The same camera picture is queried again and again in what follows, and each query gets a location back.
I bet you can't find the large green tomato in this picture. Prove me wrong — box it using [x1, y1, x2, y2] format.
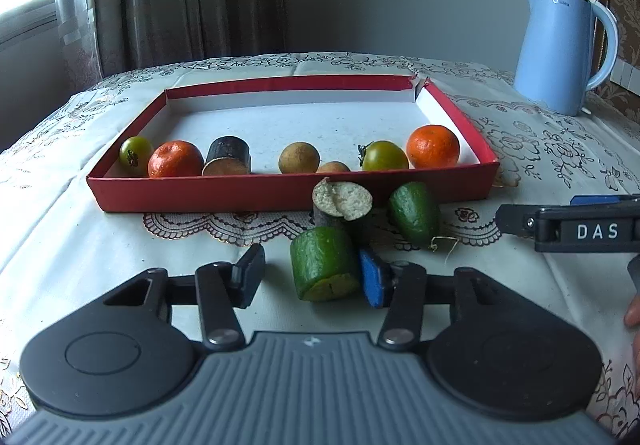
[358, 140, 410, 172]

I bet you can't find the light blue electric kettle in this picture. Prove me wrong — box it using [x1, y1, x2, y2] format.
[513, 0, 620, 116]

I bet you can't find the small brown potato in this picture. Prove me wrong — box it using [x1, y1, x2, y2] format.
[278, 142, 320, 174]

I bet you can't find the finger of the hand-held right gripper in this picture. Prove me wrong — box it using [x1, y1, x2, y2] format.
[496, 204, 539, 239]
[570, 195, 640, 208]

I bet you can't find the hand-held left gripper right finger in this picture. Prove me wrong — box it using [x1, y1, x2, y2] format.
[359, 247, 521, 352]

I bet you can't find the red cardboard box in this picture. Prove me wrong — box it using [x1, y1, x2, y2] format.
[86, 73, 501, 214]

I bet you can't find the dark eggplant slice piece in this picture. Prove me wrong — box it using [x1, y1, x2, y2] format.
[201, 136, 252, 176]

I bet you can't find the person's right hand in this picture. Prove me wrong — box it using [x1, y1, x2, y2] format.
[624, 292, 640, 328]

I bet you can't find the dark eggplant chunk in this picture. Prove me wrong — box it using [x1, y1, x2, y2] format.
[312, 177, 376, 251]

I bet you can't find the sheer patterned curtain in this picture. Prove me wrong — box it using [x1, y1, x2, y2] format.
[55, 0, 101, 80]

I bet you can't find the orange mandarin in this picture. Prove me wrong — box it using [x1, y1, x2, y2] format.
[148, 140, 205, 178]
[406, 124, 461, 169]

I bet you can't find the small green tomato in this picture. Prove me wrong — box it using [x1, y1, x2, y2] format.
[119, 136, 154, 176]

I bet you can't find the green cucumber chunk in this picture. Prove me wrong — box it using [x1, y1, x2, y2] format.
[290, 226, 362, 302]

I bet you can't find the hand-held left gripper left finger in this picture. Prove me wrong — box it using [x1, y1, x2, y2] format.
[105, 243, 267, 352]

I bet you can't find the window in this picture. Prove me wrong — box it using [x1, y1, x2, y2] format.
[0, 0, 60, 48]

